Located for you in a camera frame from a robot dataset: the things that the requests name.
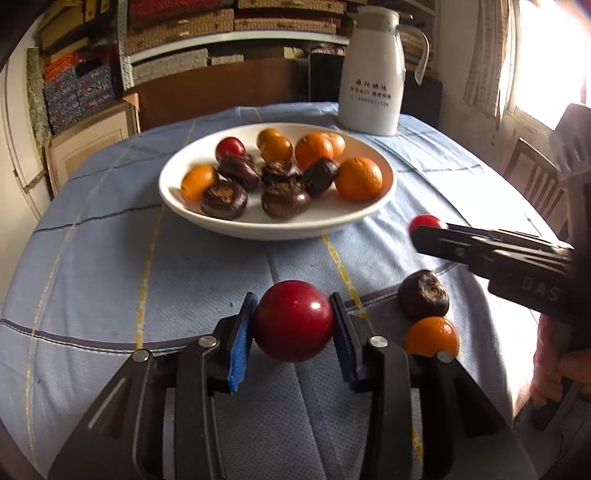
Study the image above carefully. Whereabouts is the small red tomato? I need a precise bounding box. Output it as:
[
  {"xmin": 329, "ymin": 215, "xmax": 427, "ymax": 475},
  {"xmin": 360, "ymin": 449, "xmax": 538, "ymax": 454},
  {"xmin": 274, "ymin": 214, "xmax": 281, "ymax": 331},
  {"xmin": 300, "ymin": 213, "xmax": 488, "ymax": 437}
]
[{"xmin": 215, "ymin": 137, "xmax": 246, "ymax": 162}]

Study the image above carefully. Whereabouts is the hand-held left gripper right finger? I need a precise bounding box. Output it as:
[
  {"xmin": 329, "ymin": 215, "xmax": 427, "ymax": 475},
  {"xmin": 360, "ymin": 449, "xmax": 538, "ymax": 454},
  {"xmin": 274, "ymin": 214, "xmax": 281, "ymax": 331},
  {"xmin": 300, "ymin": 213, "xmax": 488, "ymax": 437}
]
[{"xmin": 329, "ymin": 291, "xmax": 539, "ymax": 480}]

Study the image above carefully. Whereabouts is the patterned curtain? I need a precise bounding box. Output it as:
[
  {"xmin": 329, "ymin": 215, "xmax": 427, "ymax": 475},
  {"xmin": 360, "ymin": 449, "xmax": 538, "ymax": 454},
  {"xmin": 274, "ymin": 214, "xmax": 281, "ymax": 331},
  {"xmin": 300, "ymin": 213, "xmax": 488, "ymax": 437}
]
[{"xmin": 464, "ymin": 0, "xmax": 522, "ymax": 130}]

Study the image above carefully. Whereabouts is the light wooden framed panel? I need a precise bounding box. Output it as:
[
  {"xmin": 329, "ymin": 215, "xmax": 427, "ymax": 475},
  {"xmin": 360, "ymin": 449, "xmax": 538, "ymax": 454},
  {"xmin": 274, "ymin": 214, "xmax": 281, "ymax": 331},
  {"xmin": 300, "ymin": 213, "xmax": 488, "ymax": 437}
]
[{"xmin": 44, "ymin": 95, "xmax": 141, "ymax": 197}]

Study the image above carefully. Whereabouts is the brown board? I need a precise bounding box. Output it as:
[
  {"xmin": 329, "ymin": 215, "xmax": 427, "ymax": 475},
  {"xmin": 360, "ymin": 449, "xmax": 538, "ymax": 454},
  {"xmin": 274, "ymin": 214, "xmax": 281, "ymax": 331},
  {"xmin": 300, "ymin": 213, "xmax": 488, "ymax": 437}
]
[{"xmin": 136, "ymin": 58, "xmax": 301, "ymax": 134}]

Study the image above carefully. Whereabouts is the white metal shelf rack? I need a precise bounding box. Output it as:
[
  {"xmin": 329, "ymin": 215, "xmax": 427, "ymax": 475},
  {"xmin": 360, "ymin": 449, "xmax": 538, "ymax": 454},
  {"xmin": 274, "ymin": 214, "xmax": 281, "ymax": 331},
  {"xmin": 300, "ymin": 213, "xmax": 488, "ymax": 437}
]
[{"xmin": 117, "ymin": 0, "xmax": 439, "ymax": 93}]

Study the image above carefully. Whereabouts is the white oval plate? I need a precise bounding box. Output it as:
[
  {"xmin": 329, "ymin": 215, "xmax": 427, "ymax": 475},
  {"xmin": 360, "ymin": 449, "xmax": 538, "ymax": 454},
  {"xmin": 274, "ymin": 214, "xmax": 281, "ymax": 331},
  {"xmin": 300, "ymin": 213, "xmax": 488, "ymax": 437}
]
[{"xmin": 158, "ymin": 122, "xmax": 398, "ymax": 241}]

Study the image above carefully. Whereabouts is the stack of blue patterned boxes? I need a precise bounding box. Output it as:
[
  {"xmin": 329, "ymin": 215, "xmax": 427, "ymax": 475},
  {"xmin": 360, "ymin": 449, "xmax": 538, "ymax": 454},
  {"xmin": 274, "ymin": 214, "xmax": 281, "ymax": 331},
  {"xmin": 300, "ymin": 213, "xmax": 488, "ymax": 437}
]
[{"xmin": 42, "ymin": 53, "xmax": 116, "ymax": 134}]

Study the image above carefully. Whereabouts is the large orange mandarin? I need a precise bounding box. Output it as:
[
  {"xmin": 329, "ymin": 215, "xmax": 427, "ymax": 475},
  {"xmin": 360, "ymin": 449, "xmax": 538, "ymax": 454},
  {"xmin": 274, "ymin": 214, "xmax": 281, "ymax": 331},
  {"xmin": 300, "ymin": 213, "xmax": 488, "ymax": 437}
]
[
  {"xmin": 294, "ymin": 133, "xmax": 334, "ymax": 171},
  {"xmin": 335, "ymin": 157, "xmax": 384, "ymax": 202}
]

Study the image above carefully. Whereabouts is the bright window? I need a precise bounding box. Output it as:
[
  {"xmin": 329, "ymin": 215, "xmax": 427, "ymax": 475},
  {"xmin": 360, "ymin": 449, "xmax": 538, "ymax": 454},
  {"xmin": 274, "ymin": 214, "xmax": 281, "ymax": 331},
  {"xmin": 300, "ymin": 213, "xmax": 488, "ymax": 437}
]
[{"xmin": 515, "ymin": 0, "xmax": 591, "ymax": 134}]

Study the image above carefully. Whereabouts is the marbled green board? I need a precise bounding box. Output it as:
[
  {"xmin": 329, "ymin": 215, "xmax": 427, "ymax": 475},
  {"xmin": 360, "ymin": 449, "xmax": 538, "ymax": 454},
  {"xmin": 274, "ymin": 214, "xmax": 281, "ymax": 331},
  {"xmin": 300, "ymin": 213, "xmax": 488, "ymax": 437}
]
[{"xmin": 25, "ymin": 46, "xmax": 51, "ymax": 139}]

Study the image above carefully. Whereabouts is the wooden chair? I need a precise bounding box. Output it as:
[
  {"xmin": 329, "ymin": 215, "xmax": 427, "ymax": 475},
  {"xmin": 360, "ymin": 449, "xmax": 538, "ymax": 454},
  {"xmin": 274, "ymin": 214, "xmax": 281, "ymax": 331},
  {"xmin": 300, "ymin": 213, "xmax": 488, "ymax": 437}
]
[{"xmin": 503, "ymin": 137, "xmax": 571, "ymax": 241}]

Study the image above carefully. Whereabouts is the stack of wooden boxes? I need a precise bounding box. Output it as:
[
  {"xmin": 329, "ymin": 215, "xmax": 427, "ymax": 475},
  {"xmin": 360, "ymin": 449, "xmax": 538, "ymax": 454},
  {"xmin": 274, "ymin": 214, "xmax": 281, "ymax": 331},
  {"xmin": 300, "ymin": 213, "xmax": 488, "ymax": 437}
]
[{"xmin": 34, "ymin": 0, "xmax": 121, "ymax": 61}]

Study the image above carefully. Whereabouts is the dark red plum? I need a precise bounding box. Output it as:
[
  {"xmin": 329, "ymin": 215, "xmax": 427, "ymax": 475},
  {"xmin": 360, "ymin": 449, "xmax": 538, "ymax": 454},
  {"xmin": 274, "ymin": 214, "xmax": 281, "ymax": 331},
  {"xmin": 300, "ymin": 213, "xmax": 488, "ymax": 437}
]
[{"xmin": 252, "ymin": 280, "xmax": 335, "ymax": 363}]

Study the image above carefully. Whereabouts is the stack of woven flat boxes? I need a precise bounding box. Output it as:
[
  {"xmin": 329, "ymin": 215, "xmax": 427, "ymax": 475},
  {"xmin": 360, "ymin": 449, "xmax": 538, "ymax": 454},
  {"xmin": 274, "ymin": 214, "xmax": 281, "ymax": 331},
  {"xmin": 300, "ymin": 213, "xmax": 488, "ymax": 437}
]
[{"xmin": 124, "ymin": 0, "xmax": 352, "ymax": 58}]

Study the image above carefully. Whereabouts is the white thermos jug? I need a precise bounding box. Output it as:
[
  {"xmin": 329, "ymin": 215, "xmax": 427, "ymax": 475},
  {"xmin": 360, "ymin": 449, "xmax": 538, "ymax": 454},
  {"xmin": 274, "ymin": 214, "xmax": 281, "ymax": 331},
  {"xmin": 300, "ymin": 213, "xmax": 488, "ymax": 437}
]
[{"xmin": 337, "ymin": 6, "xmax": 431, "ymax": 136}]

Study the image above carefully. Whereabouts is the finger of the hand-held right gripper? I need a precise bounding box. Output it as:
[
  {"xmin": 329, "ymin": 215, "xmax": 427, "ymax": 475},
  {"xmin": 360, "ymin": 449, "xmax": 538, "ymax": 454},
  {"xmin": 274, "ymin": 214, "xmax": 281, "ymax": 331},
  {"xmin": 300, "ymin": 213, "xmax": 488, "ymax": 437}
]
[
  {"xmin": 445, "ymin": 223, "xmax": 573, "ymax": 252},
  {"xmin": 410, "ymin": 227, "xmax": 497, "ymax": 278}
]

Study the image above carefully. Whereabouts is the blue checked tablecloth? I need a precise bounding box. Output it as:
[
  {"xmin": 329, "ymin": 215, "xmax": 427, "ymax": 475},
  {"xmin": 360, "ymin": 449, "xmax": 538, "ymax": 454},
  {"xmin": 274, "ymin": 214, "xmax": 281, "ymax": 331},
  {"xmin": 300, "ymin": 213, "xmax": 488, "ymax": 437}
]
[{"xmin": 0, "ymin": 102, "xmax": 578, "ymax": 480}]

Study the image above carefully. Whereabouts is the person's right hand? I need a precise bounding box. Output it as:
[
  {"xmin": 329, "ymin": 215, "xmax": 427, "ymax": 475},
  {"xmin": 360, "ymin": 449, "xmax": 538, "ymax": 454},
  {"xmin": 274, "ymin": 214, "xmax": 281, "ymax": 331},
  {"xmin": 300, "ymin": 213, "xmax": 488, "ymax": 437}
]
[{"xmin": 531, "ymin": 316, "xmax": 591, "ymax": 406}]

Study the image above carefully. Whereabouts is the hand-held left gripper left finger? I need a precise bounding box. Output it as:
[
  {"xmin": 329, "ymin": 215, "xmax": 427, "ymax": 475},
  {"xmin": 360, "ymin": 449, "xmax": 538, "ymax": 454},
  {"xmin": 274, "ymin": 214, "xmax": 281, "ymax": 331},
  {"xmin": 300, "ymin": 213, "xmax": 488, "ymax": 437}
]
[{"xmin": 48, "ymin": 292, "xmax": 259, "ymax": 480}]

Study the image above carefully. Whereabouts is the bright red plum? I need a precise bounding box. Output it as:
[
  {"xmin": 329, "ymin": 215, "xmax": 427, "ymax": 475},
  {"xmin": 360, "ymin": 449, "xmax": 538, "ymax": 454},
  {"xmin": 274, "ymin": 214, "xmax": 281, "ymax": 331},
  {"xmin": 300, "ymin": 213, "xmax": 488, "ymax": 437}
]
[{"xmin": 409, "ymin": 214, "xmax": 448, "ymax": 241}]

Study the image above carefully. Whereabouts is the small orange mandarin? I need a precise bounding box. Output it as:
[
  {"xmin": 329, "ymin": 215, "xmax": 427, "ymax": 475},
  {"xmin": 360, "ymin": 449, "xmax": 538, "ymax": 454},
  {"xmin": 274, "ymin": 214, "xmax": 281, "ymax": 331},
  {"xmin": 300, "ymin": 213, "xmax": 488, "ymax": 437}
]
[
  {"xmin": 325, "ymin": 132, "xmax": 346, "ymax": 160},
  {"xmin": 404, "ymin": 316, "xmax": 461, "ymax": 358}
]

